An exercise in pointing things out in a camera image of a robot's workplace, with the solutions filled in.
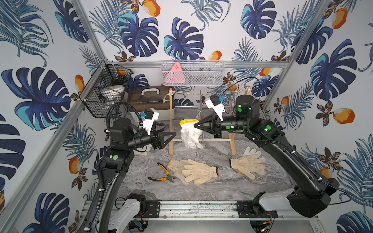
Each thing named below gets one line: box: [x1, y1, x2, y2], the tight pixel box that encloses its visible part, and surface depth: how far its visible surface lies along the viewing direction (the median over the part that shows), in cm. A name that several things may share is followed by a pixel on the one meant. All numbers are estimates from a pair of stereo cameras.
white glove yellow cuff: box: [179, 118, 204, 150], surface depth 60 cm
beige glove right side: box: [229, 146, 267, 180], surface depth 90 cm
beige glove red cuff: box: [182, 159, 220, 186], surface depth 88 cm
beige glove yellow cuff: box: [167, 157, 190, 186], surface depth 90 cm
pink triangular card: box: [164, 61, 186, 84], surface depth 92 cm
